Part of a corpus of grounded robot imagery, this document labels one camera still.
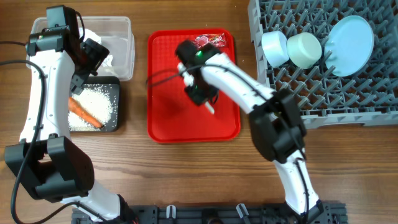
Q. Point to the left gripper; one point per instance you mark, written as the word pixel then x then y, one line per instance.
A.
pixel 98 54

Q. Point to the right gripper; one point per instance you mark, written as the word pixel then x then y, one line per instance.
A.
pixel 199 99

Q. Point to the white napkin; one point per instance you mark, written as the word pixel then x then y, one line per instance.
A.
pixel 93 36

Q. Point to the white spoon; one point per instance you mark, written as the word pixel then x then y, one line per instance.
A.
pixel 209 108

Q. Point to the white rice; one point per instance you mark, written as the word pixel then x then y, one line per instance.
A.
pixel 94 109

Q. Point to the red candy wrapper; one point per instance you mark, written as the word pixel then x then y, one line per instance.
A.
pixel 218 40

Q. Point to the orange carrot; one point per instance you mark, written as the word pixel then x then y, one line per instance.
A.
pixel 75 108

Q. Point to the light blue bowl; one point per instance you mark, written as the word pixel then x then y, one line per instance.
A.
pixel 274 45

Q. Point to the green bowl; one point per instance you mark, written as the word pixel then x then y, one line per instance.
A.
pixel 304 50

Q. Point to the light blue plate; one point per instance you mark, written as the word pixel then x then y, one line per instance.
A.
pixel 349 46

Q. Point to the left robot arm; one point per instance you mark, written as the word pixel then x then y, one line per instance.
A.
pixel 45 161

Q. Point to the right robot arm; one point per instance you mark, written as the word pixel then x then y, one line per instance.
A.
pixel 277 129

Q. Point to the grey dishwasher rack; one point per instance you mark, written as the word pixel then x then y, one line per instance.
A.
pixel 367 97

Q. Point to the clear plastic bin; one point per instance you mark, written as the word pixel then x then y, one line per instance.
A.
pixel 117 37

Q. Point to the black tray bin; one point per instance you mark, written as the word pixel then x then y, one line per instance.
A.
pixel 100 98

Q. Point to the red serving tray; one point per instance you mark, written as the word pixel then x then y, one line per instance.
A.
pixel 171 116

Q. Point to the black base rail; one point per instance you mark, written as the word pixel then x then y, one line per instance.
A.
pixel 326 212

